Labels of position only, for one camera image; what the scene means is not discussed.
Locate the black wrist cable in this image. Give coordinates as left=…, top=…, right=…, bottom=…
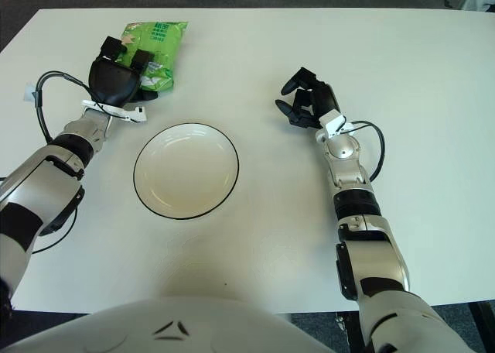
left=36, top=70, right=113, bottom=143
left=343, top=120, right=387, bottom=183

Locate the white cable label tag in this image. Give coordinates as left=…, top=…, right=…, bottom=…
left=22, top=81, right=39, bottom=103

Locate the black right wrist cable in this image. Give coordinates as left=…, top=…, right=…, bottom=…
left=343, top=120, right=387, bottom=183

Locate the white plate with black rim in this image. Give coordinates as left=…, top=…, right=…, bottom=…
left=133, top=123, right=240, bottom=218

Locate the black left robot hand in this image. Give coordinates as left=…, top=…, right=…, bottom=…
left=87, top=36, right=159, bottom=107

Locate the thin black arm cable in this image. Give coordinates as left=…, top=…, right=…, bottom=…
left=30, top=207, right=79, bottom=254

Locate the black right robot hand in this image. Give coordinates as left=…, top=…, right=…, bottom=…
left=275, top=67, right=340, bottom=129

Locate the black table leg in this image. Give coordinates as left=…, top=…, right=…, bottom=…
left=467, top=300, right=495, bottom=353
left=335, top=310, right=367, bottom=353

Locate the green snack bag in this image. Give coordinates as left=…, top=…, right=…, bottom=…
left=118, top=20, right=190, bottom=93

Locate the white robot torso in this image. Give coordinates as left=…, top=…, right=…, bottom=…
left=0, top=296, right=341, bottom=353

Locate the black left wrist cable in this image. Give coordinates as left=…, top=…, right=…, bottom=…
left=36, top=70, right=113, bottom=143

